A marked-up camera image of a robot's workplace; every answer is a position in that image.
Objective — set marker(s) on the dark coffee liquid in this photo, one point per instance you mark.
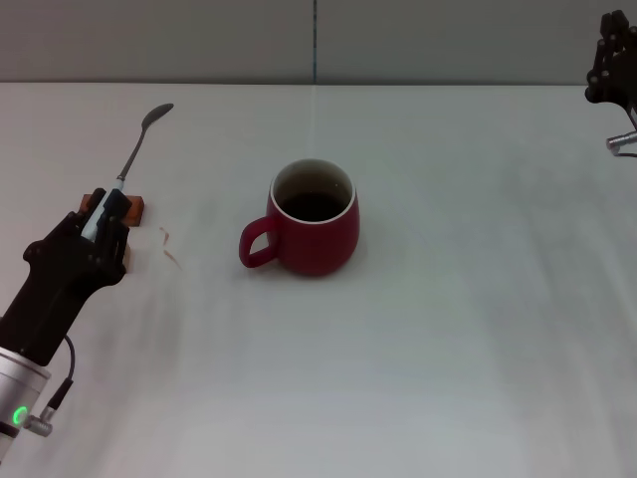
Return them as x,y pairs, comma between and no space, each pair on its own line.
313,206

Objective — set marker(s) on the red ceramic cup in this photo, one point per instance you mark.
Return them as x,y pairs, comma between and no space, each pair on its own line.
313,244

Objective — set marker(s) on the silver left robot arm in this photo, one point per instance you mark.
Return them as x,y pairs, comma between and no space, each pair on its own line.
20,388

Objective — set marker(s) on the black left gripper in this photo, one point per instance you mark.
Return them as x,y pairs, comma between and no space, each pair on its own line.
55,294

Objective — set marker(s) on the dark reddish wooden block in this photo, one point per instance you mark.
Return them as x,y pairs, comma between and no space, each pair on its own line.
137,209

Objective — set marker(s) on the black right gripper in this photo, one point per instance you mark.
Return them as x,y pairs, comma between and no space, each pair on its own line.
627,74

